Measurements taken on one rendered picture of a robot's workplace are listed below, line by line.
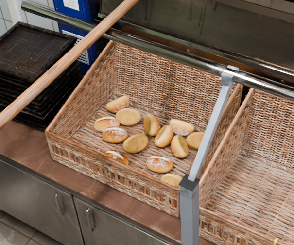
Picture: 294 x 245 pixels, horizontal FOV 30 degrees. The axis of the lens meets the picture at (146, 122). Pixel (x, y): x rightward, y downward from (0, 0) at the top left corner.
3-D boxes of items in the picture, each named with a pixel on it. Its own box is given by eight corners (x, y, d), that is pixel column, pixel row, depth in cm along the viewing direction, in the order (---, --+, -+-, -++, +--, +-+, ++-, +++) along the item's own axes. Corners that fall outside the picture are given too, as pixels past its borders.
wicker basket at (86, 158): (121, 84, 233) (114, 30, 213) (243, 130, 209) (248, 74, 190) (48, 160, 204) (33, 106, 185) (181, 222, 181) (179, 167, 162)
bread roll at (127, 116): (139, 127, 210) (142, 125, 215) (140, 109, 209) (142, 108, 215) (114, 125, 211) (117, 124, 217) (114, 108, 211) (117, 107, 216)
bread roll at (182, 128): (193, 123, 202) (189, 137, 202) (198, 126, 208) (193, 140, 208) (168, 116, 206) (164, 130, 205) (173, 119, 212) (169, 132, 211)
